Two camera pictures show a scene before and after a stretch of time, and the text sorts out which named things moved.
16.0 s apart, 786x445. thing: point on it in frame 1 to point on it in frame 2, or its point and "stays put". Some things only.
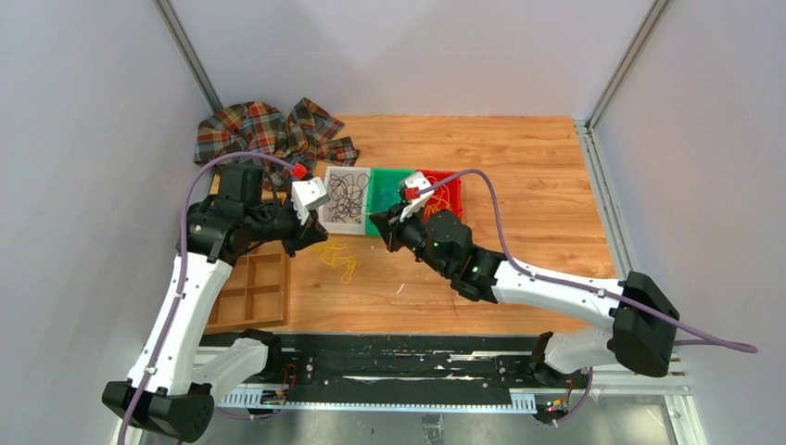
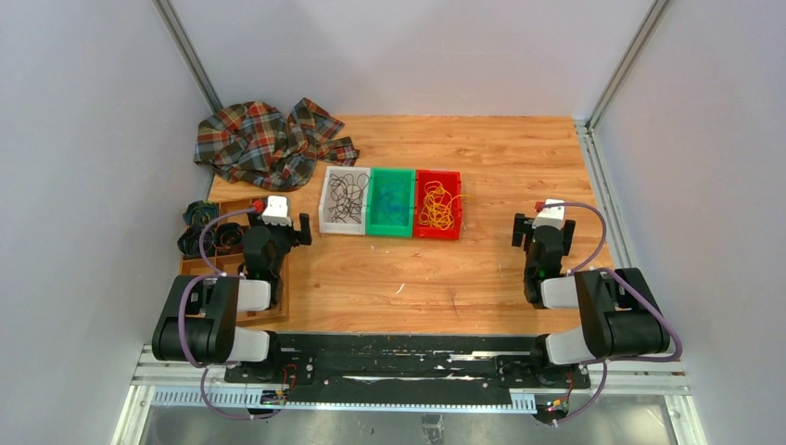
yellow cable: x=440 y=198 stays put
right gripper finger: x=382 y=222 to x=518 y=229
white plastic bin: x=347 y=210 stays put
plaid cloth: x=303 y=136 stays put
